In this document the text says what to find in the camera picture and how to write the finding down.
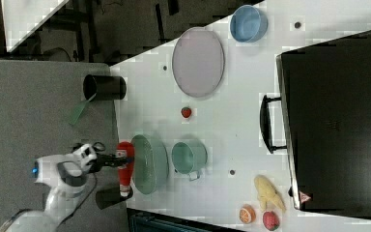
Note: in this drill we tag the silver toaster oven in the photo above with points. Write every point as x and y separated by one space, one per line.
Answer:
325 95

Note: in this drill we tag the black cylinder holder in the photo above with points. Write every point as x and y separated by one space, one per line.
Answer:
104 88

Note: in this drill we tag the red toy strawberry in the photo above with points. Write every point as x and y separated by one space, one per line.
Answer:
186 112

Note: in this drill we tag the red toy fruit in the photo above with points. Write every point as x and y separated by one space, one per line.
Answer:
271 221

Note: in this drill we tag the orange slice toy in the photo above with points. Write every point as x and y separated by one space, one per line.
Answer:
247 214

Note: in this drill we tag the blue cup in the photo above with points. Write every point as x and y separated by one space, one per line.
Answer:
248 24

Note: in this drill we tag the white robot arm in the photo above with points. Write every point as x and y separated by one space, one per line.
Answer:
67 176

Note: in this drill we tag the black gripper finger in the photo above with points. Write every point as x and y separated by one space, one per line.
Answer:
119 162

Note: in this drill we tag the yellow toy banana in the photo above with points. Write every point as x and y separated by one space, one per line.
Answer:
266 192

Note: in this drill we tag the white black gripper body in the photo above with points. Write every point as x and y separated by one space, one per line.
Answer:
88 156

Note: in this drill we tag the round grey plate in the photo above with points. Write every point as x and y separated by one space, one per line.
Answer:
198 62

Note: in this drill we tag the black cylinder cup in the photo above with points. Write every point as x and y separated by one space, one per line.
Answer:
109 197

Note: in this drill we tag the red ketchup bottle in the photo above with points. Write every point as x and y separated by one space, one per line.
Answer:
125 150

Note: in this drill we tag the green slotted spatula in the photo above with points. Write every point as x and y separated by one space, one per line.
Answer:
78 110

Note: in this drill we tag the green oval strainer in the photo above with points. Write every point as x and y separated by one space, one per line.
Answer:
151 167

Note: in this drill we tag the green metal cup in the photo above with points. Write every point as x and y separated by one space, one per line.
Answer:
189 158

